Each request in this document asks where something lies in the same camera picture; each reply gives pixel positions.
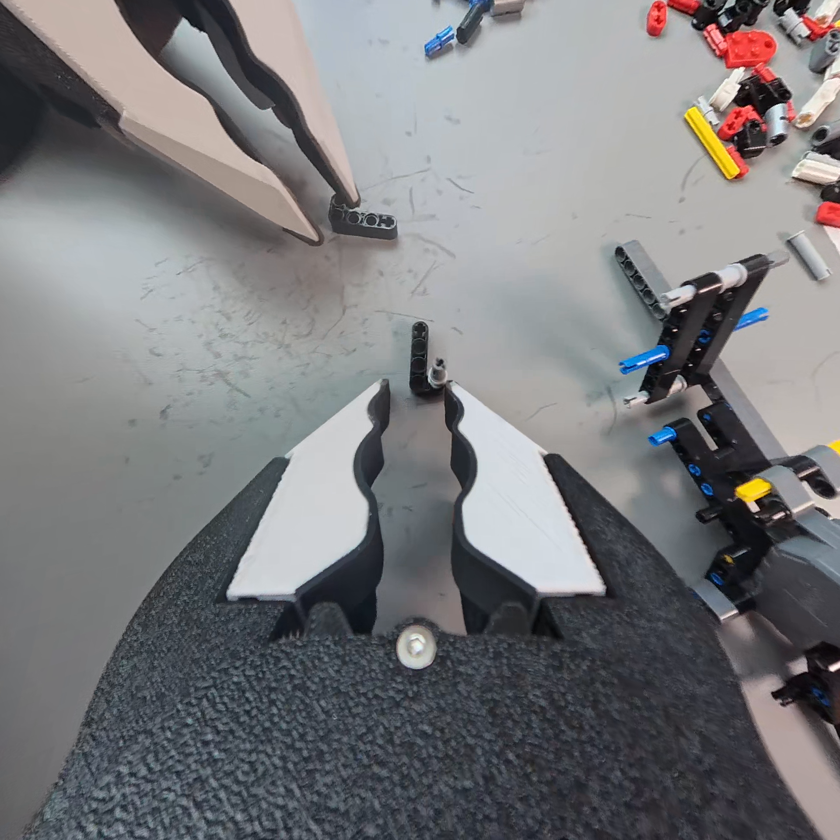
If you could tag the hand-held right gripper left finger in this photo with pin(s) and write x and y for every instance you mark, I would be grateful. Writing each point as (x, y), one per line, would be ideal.
(308, 512)

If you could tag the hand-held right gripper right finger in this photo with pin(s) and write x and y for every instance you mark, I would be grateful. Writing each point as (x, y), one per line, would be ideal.
(525, 518)

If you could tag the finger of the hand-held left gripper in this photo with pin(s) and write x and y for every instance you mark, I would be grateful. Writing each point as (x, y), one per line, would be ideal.
(131, 72)
(295, 79)

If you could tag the grey axle pin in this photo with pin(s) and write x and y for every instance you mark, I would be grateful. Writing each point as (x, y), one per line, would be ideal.
(438, 374)

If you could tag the brick vehicle chassis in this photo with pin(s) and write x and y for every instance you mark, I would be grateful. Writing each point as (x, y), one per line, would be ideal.
(715, 328)

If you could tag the grey desk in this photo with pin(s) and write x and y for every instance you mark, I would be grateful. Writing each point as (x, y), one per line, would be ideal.
(197, 361)

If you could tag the pile of blue black pins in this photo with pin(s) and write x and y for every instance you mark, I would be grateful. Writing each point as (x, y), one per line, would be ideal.
(469, 23)

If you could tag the small grey tube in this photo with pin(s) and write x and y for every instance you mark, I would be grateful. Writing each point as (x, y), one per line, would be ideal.
(808, 256)

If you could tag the yellow brick beam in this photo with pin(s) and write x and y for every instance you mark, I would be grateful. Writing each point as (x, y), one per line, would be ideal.
(712, 141)

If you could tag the pile of red white bricks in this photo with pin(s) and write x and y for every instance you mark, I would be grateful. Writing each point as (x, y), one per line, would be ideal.
(748, 49)

